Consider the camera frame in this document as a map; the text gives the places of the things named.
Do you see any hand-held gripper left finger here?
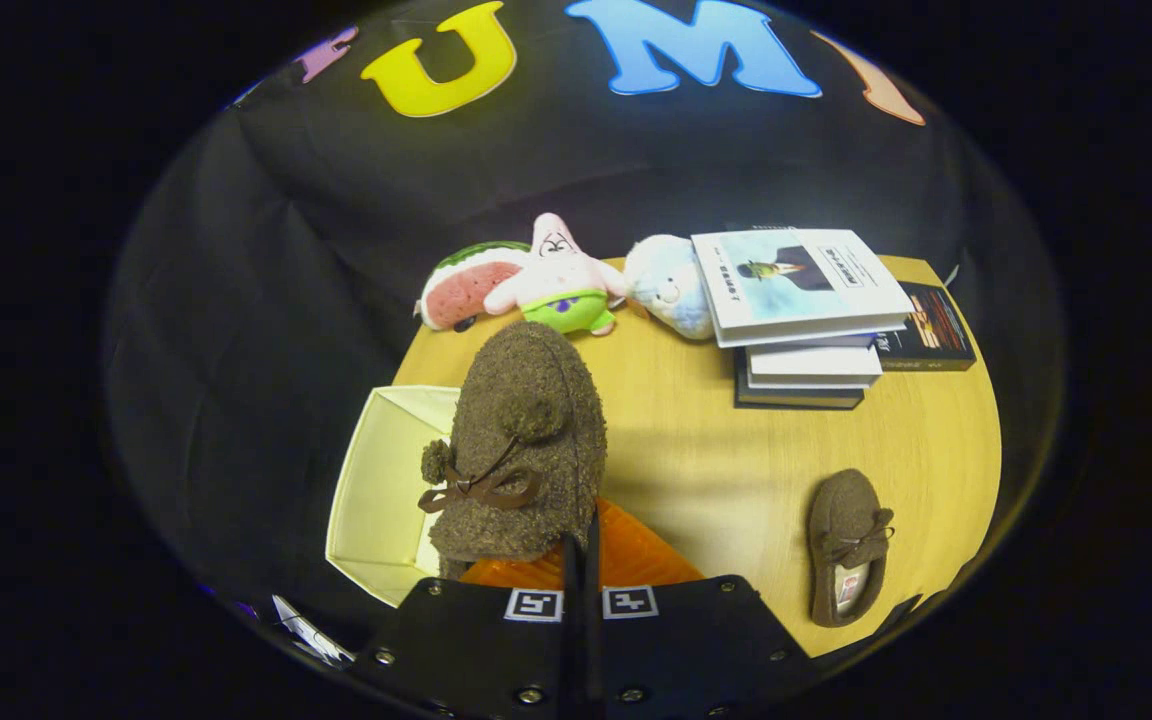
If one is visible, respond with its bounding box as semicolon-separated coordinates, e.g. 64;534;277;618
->
349;535;580;720

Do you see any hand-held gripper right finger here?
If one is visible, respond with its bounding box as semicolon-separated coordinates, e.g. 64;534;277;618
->
579;498;824;720

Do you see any grey fabric storage box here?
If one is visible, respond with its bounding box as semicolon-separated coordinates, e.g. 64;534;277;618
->
326;385;462;608

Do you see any brown fuzzy shoe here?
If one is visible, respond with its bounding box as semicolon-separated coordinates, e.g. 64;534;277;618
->
806;468;895;629
418;320;609;583

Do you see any dark grey cover book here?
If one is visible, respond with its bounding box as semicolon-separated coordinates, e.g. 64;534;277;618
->
734;350;866;410

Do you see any watermelon slice plush toy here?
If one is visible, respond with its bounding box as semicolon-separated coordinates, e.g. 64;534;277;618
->
414;240;532;333

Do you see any thick white paged book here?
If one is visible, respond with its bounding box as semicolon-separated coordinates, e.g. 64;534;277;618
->
746;343;884;390

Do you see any white and blue bear plush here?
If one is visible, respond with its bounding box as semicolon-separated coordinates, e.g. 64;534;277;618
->
624;234;717;341

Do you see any pink starfish plush toy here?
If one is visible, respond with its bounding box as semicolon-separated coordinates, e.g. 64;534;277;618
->
484;212;629;337

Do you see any thin grey book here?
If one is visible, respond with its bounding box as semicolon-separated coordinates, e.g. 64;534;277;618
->
756;333;879;351

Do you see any white book with portrait cover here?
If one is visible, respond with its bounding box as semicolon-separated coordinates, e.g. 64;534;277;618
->
691;228;915;348

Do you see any black book with gold print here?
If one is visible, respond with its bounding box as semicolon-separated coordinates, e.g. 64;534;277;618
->
874;282;977;373

